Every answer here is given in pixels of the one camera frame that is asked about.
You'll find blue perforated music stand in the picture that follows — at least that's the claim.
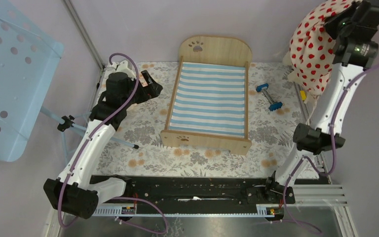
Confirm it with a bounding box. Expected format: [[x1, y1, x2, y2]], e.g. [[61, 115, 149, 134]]
[[0, 0, 140, 163]]

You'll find grey cable duct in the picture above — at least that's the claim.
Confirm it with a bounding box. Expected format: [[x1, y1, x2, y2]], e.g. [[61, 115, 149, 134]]
[[92, 205, 275, 218]]

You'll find blue dumbbell toy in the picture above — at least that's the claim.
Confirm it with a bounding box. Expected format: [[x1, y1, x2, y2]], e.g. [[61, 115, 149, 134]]
[[256, 83, 283, 111]]

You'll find wooden pet bed frame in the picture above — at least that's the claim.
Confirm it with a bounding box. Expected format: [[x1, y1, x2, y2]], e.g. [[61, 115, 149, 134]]
[[160, 35, 252, 156]]

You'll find blue striped mattress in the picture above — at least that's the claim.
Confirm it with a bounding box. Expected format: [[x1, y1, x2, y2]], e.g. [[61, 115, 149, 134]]
[[169, 62, 246, 138]]

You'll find red strawberry print duvet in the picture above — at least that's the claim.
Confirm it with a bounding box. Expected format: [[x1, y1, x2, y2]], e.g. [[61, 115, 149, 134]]
[[287, 0, 353, 99]]

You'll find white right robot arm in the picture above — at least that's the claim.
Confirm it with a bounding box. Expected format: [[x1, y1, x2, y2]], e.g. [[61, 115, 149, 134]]
[[261, 0, 379, 204]]

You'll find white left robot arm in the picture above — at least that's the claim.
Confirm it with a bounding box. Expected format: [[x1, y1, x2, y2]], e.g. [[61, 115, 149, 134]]
[[43, 61, 163, 219]]

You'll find floral table mat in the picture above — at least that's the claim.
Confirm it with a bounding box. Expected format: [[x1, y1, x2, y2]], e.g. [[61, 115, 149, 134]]
[[96, 62, 305, 178]]

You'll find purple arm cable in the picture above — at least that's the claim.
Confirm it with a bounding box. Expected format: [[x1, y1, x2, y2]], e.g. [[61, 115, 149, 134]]
[[57, 53, 170, 235], [279, 55, 379, 237]]

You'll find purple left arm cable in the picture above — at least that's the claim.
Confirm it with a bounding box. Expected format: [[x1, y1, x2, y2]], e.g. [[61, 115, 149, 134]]
[[57, 53, 170, 235]]

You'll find yellow clip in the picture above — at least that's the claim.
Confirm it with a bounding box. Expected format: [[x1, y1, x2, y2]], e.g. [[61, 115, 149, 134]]
[[300, 90, 307, 101]]

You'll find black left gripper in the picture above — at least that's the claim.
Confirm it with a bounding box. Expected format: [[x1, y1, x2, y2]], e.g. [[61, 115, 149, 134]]
[[122, 70, 162, 108]]

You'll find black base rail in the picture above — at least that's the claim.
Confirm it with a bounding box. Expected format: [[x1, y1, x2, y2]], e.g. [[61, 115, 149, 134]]
[[106, 176, 295, 215]]

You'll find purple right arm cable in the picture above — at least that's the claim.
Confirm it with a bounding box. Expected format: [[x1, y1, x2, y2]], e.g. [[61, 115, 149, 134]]
[[279, 55, 379, 237]]

